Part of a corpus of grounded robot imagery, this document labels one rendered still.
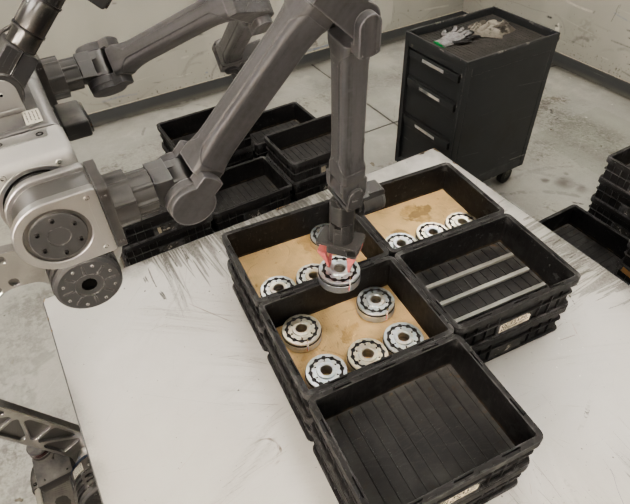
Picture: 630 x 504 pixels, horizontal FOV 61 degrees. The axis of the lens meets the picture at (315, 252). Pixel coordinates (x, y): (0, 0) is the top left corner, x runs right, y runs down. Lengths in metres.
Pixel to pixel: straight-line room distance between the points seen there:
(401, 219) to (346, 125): 0.82
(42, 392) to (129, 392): 1.07
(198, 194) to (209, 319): 0.84
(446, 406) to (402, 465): 0.18
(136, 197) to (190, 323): 0.86
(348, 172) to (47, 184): 0.53
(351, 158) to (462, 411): 0.65
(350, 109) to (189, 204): 0.32
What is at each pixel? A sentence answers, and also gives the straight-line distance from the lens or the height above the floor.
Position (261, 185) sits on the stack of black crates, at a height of 0.38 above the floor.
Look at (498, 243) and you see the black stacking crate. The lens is 1.73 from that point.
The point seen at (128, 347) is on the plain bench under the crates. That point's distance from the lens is 1.67.
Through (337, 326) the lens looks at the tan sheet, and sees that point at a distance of 1.44.
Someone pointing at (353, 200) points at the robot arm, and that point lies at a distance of 1.11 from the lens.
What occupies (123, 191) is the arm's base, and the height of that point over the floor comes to 1.48.
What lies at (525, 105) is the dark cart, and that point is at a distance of 3.12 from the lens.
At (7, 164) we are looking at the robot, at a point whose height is 1.53.
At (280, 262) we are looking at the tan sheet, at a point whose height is 0.83.
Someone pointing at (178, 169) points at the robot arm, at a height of 1.47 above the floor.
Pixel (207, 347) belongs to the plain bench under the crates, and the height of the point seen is 0.70.
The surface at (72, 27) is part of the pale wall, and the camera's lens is 4.01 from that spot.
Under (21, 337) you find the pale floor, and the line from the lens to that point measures 2.85.
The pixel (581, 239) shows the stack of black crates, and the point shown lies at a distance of 2.74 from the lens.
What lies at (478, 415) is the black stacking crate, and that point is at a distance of 1.34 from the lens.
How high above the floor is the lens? 1.96
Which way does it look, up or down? 44 degrees down
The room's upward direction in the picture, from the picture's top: 2 degrees counter-clockwise
